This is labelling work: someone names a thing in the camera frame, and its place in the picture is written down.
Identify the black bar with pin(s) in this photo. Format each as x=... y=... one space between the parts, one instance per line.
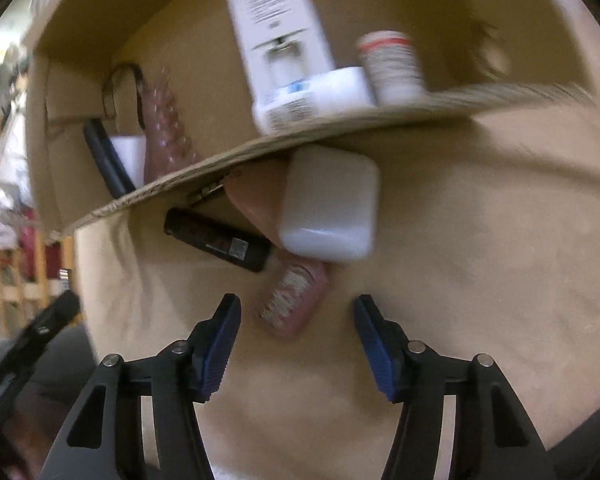
x=107 y=160

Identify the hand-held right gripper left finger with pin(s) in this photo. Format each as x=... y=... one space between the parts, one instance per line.
x=215 y=355

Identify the white remote control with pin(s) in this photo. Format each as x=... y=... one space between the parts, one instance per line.
x=275 y=20

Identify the white paper card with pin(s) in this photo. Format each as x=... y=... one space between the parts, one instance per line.
x=130 y=156

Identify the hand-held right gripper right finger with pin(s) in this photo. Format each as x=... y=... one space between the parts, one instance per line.
x=380 y=355

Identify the small metal clip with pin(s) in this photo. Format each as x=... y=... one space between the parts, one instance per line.
x=207 y=194

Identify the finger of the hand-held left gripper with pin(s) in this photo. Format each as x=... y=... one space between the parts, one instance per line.
x=52 y=317

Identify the grey cloth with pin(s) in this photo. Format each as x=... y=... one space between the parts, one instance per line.
x=590 y=445

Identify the pink glittery tube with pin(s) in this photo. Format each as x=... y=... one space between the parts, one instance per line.
x=295 y=295

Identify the wooden rack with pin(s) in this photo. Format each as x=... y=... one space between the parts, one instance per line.
x=10 y=280

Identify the white bottle with red label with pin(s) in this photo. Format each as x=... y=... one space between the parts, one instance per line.
x=392 y=70

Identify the white tube with blue label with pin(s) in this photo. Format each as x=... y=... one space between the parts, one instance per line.
x=330 y=91

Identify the black lighter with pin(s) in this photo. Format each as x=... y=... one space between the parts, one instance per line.
x=215 y=241

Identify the white rounded plastic case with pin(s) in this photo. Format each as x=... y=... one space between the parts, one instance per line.
x=330 y=205

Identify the cardboard box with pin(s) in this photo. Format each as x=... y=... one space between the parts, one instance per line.
x=130 y=10

